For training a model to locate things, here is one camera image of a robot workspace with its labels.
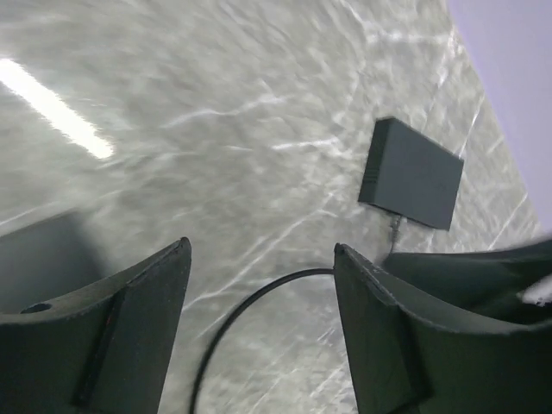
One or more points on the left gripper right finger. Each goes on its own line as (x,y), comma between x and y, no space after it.
(410,352)

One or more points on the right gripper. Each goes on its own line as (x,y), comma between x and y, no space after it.
(488,283)

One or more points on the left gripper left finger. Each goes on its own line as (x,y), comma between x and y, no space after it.
(104,348)

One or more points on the black network switch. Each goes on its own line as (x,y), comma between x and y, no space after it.
(410,175)

